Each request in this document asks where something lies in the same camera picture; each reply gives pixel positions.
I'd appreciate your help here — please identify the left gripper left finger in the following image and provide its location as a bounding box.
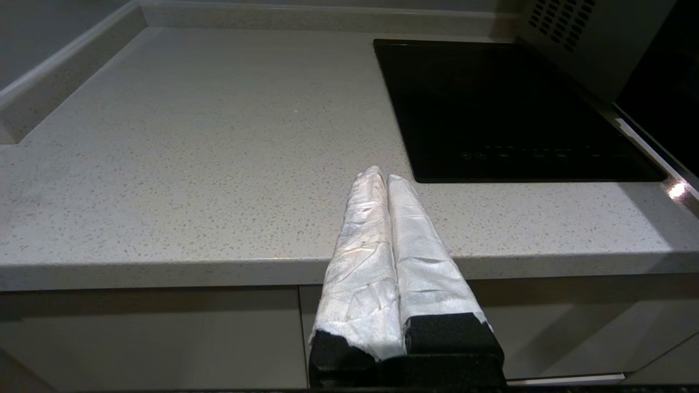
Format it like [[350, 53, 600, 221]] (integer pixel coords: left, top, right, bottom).
[[309, 165, 406, 364]]

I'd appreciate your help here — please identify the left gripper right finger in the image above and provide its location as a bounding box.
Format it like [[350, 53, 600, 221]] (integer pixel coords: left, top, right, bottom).
[[387, 174, 506, 374]]

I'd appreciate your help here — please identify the silver microwave oven body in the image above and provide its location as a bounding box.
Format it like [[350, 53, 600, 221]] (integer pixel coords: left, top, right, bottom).
[[516, 0, 679, 105]]

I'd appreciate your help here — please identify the grey cabinet door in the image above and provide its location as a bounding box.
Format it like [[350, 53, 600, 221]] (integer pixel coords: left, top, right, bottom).
[[0, 287, 299, 393], [299, 270, 699, 385]]

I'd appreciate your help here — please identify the black induction cooktop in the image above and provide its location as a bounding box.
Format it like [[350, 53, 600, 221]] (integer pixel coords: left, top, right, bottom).
[[373, 38, 668, 183]]

